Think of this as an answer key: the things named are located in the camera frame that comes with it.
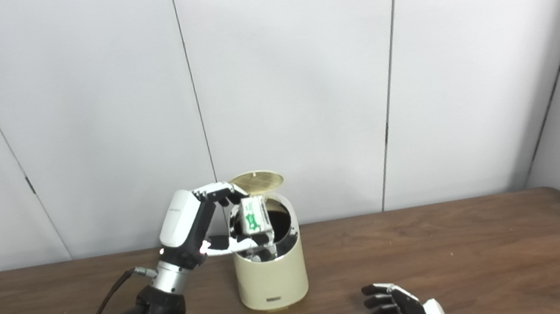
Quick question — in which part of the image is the cream round bin lid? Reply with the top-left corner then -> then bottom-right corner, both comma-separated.
228,168 -> 286,198

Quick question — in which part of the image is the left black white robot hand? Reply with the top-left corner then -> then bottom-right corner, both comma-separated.
152,177 -> 278,274

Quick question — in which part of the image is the white green milk carton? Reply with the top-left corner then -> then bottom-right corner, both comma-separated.
239,195 -> 274,237

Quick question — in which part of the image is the cream-colored round bin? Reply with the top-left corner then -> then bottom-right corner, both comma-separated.
224,167 -> 311,314

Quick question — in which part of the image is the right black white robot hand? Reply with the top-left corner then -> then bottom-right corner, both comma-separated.
347,276 -> 449,314

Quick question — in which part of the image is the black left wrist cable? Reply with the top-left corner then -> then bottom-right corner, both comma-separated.
71,265 -> 164,314

